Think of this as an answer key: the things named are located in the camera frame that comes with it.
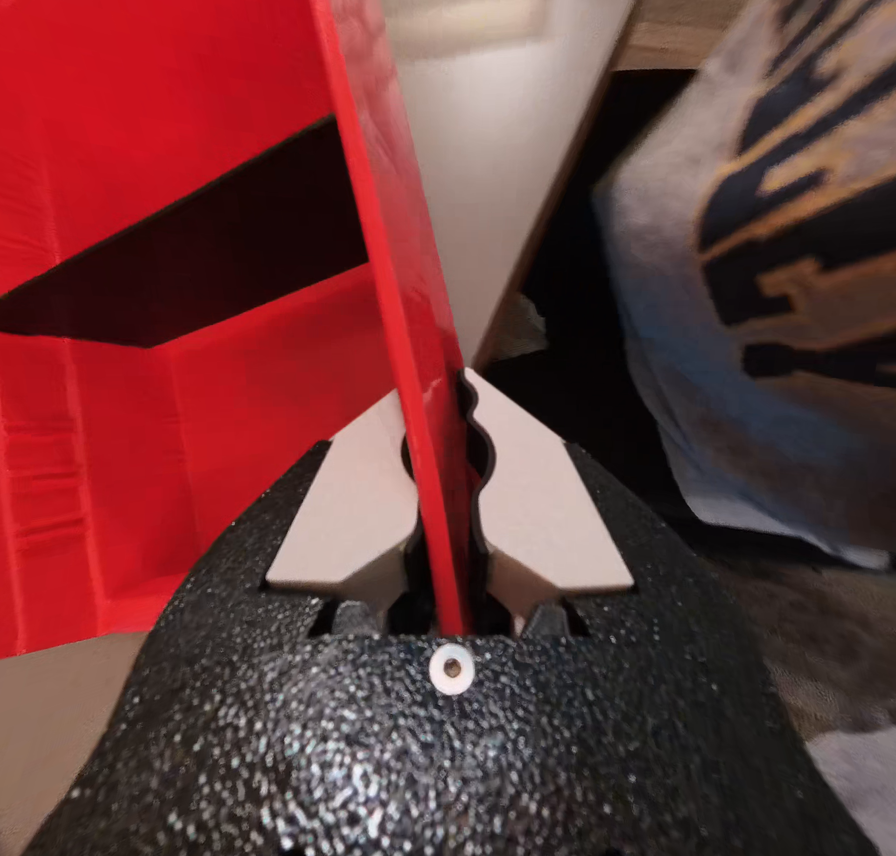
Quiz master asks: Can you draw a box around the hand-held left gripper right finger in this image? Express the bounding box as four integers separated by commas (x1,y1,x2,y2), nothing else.
457,368,636,634

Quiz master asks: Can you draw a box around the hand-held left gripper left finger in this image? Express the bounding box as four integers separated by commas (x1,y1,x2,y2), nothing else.
265,389,421,634

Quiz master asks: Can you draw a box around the red plastic box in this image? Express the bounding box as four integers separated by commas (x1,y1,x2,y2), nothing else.
0,0,485,661

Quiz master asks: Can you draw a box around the person's printed grey shirt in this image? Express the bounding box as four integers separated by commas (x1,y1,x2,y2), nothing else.
594,0,896,571

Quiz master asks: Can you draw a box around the white table leg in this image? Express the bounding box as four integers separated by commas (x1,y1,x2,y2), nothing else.
370,0,657,369

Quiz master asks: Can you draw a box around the wooden tabletop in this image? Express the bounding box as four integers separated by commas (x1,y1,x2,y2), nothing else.
611,0,779,75

